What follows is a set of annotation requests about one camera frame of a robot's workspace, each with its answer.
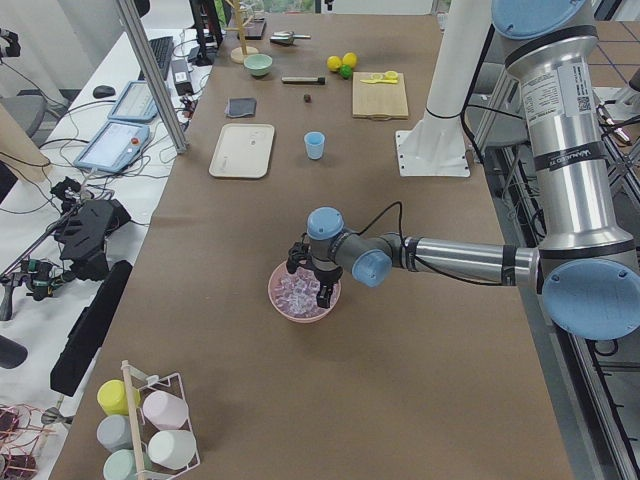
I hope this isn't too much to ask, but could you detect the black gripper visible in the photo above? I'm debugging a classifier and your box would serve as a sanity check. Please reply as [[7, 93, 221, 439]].
[[286, 233, 343, 307]]

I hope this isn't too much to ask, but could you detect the steel muddler black tip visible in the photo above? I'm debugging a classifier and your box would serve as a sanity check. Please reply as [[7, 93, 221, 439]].
[[281, 76, 326, 85]]

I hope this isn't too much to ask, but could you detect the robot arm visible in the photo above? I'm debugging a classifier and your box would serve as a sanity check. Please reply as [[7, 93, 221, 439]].
[[286, 1, 639, 340]]

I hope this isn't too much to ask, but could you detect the pile of clear ice cubes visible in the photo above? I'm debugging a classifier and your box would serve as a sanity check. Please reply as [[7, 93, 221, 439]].
[[273, 267, 337, 317]]

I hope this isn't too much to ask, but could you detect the light blue plastic cup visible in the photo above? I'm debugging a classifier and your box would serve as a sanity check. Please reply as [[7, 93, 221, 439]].
[[303, 131, 325, 160]]

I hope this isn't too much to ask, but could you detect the pink cup in rack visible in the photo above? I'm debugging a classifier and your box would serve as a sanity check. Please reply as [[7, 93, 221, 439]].
[[142, 391, 189, 430]]

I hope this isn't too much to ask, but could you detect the white cup in rack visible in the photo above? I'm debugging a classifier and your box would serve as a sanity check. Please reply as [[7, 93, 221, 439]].
[[147, 430, 196, 470]]

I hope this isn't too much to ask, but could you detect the yellow cup in rack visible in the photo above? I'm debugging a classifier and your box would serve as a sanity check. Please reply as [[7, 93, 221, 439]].
[[97, 379, 129, 416]]

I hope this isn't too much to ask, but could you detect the grey cup in rack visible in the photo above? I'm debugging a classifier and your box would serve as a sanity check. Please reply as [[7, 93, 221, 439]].
[[96, 414, 133, 453]]

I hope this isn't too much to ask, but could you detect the wooden cup stand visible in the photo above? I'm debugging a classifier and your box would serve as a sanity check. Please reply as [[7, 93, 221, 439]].
[[225, 0, 258, 65]]

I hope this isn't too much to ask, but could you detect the steel ice scoop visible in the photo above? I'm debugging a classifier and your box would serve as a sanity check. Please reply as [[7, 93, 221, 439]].
[[269, 31, 312, 46]]

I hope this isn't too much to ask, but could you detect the green cup in rack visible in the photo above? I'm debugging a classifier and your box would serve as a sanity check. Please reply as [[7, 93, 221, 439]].
[[102, 449, 137, 480]]

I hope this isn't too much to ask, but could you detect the pink bowl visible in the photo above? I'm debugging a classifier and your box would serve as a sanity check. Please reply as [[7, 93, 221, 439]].
[[267, 259, 342, 324]]

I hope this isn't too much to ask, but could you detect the cream rectangular tray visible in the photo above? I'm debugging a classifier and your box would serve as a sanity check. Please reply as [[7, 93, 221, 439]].
[[209, 123, 275, 179]]

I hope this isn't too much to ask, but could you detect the wooden cutting board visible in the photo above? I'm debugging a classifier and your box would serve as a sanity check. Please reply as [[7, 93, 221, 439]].
[[352, 71, 409, 120]]

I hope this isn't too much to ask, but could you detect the grey folded cloth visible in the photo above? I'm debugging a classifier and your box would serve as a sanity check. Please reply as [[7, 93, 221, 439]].
[[225, 97, 257, 118]]

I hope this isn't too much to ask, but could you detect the yellow plastic knife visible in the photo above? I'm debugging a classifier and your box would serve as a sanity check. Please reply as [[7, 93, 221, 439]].
[[360, 76, 386, 84]]

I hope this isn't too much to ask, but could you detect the green lime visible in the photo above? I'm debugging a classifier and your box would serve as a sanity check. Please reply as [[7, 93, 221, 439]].
[[339, 65, 353, 79]]

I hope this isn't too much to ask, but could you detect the yellow lemon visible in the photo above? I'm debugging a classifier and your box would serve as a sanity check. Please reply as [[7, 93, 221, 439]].
[[342, 52, 358, 69], [326, 56, 342, 72]]

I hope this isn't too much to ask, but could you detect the mint green bowl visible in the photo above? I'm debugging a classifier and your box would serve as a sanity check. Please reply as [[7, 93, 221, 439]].
[[243, 53, 273, 78]]

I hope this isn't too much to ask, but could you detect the blue teach pendant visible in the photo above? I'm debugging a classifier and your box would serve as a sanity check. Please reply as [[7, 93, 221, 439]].
[[73, 121, 150, 173], [108, 81, 158, 123]]

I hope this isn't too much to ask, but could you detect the black keyboard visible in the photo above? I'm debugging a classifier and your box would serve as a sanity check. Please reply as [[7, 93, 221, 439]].
[[149, 36, 174, 80]]

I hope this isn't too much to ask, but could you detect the black computer mouse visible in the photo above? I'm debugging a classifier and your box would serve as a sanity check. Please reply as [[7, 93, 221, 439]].
[[92, 85, 116, 99]]

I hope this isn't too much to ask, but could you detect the grey office chair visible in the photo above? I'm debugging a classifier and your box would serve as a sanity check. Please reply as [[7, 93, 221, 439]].
[[1, 95, 47, 137]]

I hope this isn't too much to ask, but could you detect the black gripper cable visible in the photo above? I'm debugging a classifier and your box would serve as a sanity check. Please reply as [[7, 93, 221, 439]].
[[357, 201, 405, 241]]

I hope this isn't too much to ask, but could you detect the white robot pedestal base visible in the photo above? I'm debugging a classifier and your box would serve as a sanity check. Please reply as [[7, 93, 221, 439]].
[[396, 1, 503, 177]]

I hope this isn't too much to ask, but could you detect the white wire cup rack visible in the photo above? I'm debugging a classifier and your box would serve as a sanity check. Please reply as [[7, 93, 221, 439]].
[[121, 360, 201, 479]]

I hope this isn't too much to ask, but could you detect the aluminium frame post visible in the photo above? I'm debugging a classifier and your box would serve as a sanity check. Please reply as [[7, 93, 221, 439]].
[[114, 0, 187, 154]]

